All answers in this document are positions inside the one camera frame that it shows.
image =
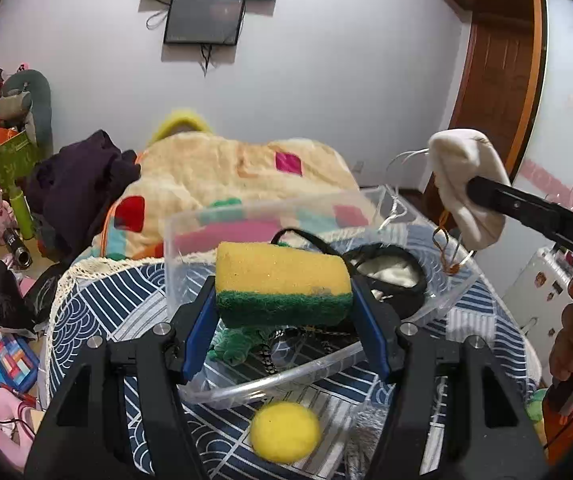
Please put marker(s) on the yellow and green sponge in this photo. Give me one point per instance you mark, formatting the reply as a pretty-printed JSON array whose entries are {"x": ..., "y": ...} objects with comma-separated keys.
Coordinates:
[{"x": 281, "y": 280}]

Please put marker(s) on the orange thread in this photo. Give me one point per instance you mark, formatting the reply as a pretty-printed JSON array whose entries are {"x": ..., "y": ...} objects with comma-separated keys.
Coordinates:
[{"x": 444, "y": 250}]

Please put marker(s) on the white suitcase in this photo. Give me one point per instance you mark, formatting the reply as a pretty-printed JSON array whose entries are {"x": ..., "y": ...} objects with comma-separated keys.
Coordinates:
[{"x": 541, "y": 295}]

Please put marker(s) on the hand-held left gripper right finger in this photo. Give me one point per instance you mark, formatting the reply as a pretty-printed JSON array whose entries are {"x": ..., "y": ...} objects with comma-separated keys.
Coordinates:
[{"x": 372, "y": 332}]

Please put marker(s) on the clear plastic container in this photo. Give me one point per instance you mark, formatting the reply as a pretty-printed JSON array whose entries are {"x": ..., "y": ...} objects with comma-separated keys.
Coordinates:
[{"x": 191, "y": 240}]

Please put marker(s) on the yellow felt ball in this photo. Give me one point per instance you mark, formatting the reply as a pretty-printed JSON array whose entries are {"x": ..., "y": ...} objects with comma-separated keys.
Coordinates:
[{"x": 285, "y": 432}]

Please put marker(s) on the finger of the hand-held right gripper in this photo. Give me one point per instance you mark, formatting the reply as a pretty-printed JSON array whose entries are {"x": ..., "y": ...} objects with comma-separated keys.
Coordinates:
[{"x": 511, "y": 202}]

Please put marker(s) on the green plush toy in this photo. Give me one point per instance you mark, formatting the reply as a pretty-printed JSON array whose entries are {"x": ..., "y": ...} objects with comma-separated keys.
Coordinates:
[{"x": 234, "y": 345}]

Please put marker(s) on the grey plush toy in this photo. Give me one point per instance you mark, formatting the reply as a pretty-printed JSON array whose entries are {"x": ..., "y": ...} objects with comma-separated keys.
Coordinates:
[{"x": 26, "y": 100}]

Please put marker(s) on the white sock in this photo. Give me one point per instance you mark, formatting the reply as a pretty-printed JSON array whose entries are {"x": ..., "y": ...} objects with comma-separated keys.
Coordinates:
[{"x": 458, "y": 165}]

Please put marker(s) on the white sliding door panel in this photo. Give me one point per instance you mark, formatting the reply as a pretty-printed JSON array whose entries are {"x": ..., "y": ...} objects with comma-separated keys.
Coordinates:
[{"x": 566, "y": 85}]

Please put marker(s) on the colourful checked pouch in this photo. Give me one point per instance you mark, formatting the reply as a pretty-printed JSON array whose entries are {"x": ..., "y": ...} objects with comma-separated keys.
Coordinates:
[{"x": 9, "y": 355}]

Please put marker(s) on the cream blanket with coloured squares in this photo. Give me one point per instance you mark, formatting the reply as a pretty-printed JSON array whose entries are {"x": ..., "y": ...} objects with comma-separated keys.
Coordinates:
[{"x": 201, "y": 175}]

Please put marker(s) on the person's right hand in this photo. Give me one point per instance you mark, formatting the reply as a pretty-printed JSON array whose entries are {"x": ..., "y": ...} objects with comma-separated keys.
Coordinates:
[{"x": 568, "y": 340}]

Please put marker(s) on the green cardboard box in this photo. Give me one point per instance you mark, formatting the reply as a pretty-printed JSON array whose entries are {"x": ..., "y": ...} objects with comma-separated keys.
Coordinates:
[{"x": 9, "y": 157}]

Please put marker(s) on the light green plush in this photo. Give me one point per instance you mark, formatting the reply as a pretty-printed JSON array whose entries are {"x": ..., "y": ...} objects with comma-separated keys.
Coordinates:
[{"x": 536, "y": 407}]

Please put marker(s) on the black flashlight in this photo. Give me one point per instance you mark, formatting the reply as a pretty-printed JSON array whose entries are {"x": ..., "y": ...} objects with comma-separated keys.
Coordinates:
[{"x": 16, "y": 249}]

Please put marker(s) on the small black wall screen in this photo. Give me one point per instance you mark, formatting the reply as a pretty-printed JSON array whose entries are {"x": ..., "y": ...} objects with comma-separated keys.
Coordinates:
[{"x": 204, "y": 20}]

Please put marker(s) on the black cloth bag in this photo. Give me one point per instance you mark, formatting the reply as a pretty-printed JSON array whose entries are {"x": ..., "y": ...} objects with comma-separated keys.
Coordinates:
[{"x": 4, "y": 295}]

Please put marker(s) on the brown wooden wardrobe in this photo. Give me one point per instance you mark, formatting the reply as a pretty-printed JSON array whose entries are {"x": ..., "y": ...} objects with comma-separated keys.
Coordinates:
[{"x": 501, "y": 65}]

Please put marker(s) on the green tube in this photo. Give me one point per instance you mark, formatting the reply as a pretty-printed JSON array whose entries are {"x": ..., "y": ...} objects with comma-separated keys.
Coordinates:
[{"x": 21, "y": 212}]

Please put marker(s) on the dark purple clothing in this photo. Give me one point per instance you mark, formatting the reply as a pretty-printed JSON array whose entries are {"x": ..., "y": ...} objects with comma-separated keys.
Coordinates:
[{"x": 76, "y": 185}]

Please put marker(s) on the blue wave patterned cloth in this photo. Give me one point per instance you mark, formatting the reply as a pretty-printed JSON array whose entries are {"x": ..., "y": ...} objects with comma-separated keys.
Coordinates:
[{"x": 101, "y": 305}]

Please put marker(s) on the grey furry cloth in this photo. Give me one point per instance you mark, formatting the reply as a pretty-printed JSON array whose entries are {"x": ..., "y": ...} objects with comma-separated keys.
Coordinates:
[{"x": 366, "y": 440}]

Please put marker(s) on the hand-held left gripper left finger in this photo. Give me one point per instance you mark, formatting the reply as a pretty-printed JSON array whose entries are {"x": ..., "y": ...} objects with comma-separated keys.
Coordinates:
[{"x": 200, "y": 332}]

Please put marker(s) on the black sleep mask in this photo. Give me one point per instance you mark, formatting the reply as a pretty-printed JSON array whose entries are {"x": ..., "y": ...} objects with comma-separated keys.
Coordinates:
[{"x": 391, "y": 272}]

